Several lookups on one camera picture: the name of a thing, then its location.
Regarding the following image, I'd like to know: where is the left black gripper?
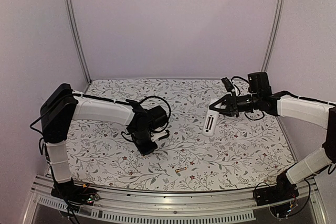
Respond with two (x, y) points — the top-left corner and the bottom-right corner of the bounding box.
(131, 129), (159, 157)

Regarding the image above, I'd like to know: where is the white remote control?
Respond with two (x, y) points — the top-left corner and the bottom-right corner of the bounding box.
(202, 109), (219, 137)

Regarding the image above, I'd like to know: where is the gold black battery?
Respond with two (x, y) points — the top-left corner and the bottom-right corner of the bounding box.
(175, 167), (187, 173)

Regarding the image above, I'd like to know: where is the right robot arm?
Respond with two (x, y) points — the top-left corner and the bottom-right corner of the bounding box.
(204, 72), (335, 201)

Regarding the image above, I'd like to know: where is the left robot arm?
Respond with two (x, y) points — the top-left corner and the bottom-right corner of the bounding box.
(39, 83), (171, 200)

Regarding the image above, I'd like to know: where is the floral patterned table mat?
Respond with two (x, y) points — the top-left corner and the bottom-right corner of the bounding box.
(66, 79), (295, 191)

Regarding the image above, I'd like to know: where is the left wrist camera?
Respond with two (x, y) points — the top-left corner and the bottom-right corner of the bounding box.
(151, 130), (170, 142)

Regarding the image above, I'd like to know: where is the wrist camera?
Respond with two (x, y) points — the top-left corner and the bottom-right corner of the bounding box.
(151, 130), (170, 142)
(221, 77), (235, 93)

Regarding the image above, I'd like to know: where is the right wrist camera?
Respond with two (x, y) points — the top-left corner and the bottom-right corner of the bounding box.
(221, 77), (235, 93)

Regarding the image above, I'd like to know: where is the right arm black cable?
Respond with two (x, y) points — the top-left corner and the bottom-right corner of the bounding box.
(244, 110), (265, 120)

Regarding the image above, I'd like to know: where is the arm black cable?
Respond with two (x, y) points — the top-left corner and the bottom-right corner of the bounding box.
(138, 95), (171, 125)
(244, 110), (265, 120)

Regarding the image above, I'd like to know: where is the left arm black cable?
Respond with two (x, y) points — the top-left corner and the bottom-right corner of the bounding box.
(138, 95), (171, 125)

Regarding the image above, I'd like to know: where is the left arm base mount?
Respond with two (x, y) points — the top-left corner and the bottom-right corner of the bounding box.
(51, 180), (100, 205)

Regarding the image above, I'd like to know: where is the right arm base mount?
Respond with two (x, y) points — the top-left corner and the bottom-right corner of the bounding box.
(253, 180), (299, 206)

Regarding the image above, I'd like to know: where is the front aluminium rail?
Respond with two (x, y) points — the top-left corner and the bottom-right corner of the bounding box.
(23, 175), (328, 223)

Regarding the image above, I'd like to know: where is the right aluminium frame post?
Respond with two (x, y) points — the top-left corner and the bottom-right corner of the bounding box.
(261, 0), (285, 72)

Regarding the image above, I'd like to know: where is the aluminium frame post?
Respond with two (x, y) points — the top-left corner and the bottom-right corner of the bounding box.
(64, 0), (92, 84)
(261, 0), (285, 72)

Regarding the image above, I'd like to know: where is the left aluminium frame post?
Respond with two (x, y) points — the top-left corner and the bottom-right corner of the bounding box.
(64, 0), (92, 84)

